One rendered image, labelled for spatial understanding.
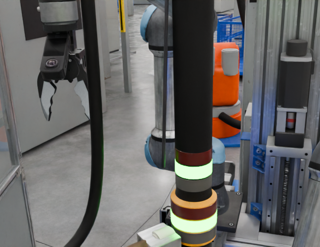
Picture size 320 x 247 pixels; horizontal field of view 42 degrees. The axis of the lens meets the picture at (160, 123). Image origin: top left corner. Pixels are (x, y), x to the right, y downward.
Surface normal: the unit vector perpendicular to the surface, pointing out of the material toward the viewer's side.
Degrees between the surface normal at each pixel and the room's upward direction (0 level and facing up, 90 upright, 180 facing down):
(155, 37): 89
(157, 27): 89
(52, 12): 90
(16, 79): 90
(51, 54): 32
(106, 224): 0
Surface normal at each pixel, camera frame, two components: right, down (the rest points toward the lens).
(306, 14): -0.29, 0.34
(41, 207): -0.03, -0.94
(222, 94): -0.01, 0.35
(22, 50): 0.88, 0.14
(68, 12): 0.68, 0.23
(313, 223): -0.55, -0.11
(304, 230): -0.80, -0.18
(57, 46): -0.02, -0.62
